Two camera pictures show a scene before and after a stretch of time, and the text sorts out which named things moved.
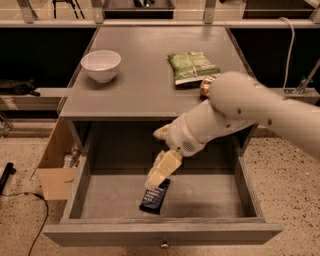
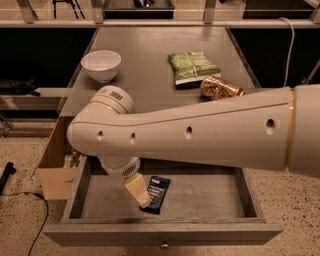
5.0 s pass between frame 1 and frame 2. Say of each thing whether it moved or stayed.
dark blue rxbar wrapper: stayed
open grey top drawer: stayed
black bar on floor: stayed
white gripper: moved
